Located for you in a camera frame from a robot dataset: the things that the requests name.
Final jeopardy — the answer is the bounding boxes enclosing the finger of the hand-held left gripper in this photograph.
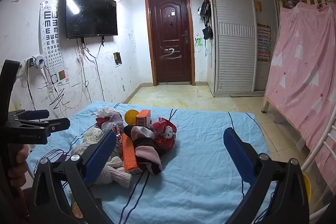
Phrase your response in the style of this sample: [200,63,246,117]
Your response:
[9,109,50,122]
[15,117,71,134]

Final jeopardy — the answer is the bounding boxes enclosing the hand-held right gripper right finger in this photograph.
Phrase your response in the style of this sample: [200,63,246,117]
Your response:
[223,127,311,224]

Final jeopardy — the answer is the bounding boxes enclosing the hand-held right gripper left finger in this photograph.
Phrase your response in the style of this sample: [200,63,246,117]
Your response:
[30,130,117,224]

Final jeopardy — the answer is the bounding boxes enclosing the toys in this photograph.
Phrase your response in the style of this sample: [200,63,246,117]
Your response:
[96,156,133,189]

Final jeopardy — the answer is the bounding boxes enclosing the long orange box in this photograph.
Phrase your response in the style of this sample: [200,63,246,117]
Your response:
[121,132,140,172]

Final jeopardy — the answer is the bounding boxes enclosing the black and pink sock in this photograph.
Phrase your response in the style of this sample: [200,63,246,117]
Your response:
[123,125,166,175]

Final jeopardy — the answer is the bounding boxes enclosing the red cartoon plastic bag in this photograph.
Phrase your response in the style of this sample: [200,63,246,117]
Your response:
[151,117,178,152]

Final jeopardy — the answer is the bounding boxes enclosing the yellow plastic bin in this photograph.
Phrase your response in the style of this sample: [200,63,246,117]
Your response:
[302,172,312,202]

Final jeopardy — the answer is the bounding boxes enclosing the person's left forearm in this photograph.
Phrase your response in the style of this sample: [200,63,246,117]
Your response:
[8,184,34,219]

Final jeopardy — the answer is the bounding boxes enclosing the person's left hand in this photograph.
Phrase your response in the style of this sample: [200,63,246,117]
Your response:
[7,145,30,189]

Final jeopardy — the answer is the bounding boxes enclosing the white crumpled cloth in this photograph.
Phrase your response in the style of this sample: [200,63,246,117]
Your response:
[70,127,103,159]

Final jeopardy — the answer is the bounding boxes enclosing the pink white crumpled wrapper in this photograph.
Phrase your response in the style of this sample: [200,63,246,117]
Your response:
[96,114,125,133]

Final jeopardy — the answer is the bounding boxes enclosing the crumpled white tissue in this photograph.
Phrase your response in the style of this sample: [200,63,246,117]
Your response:
[91,106,120,119]

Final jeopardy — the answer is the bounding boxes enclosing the light blue striped sheet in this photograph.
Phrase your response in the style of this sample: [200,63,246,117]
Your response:
[26,101,279,224]

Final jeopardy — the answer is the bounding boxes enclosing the yellow ball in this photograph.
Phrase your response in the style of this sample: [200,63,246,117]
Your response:
[124,110,138,125]

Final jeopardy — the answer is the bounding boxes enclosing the small orange box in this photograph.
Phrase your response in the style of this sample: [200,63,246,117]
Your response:
[136,110,152,127]

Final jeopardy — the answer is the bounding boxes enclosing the white eye chart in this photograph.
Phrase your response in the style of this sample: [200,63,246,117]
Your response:
[39,1,69,83]

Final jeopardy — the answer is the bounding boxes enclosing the white slatted chair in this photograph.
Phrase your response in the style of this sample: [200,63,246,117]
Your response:
[299,109,336,214]

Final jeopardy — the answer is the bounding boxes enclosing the white slatted wardrobe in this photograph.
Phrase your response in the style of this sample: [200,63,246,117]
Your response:
[209,0,283,97]

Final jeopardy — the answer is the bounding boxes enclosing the colourful grid poster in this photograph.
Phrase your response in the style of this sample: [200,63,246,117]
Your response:
[257,22,272,62]

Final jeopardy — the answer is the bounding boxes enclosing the black hanging bag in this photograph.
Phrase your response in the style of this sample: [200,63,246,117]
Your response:
[202,26,214,41]
[199,0,212,19]

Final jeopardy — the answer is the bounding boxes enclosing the dark brown door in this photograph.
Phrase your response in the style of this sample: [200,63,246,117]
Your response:
[144,0,196,86]

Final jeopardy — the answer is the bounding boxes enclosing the white wall power adapter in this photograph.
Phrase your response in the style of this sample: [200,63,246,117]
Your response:
[28,55,47,69]

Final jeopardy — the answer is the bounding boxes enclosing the black wall television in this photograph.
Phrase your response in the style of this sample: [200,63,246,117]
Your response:
[65,0,118,40]

